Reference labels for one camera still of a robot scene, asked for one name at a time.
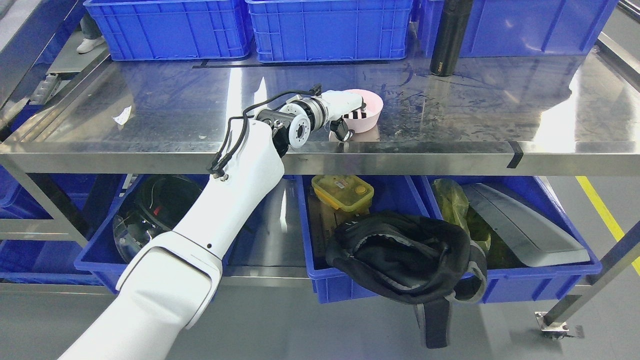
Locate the black helmet with visor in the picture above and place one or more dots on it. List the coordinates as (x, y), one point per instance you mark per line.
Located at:
(155, 206)

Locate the blue crate top middle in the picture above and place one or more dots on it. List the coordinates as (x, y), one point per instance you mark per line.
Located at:
(304, 31)

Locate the white paper scrap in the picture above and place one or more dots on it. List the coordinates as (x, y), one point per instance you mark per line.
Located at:
(122, 118)

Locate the blue bin lower left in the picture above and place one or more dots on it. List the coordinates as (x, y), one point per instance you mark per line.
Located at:
(100, 256)

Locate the black backpack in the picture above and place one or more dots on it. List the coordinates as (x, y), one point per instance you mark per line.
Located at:
(424, 262)

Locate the pink plastic bowl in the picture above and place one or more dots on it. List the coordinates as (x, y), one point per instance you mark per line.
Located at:
(364, 107)

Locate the blue bin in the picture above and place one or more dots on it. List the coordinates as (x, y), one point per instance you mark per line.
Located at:
(508, 279)
(100, 256)
(396, 193)

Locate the white sneaker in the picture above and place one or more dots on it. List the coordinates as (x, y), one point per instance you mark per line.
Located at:
(87, 45)

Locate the yellow-green plastic bag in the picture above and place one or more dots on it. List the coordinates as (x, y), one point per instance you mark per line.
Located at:
(456, 209)

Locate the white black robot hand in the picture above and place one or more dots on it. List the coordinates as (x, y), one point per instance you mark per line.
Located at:
(336, 123)

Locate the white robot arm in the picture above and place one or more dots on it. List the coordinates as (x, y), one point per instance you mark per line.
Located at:
(170, 282)

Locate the grey plastic panel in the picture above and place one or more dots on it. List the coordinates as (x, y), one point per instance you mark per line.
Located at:
(534, 239)

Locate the blue bin lower middle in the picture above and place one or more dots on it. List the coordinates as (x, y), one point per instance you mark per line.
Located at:
(396, 193)

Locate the steel shelf rack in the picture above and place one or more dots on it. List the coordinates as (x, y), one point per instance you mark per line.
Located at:
(499, 116)

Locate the blue crate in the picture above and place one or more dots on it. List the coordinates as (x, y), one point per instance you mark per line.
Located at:
(304, 31)
(173, 29)
(533, 28)

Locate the yellow lidded food container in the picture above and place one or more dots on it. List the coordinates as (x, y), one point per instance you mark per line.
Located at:
(348, 193)

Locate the blue crate top right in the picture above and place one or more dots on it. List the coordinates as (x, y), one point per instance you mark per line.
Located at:
(533, 28)

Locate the blue bin lower right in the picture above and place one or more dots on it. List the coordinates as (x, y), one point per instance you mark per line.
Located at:
(508, 279)

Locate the blue crate top left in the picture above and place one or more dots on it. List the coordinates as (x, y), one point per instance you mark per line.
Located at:
(173, 29)

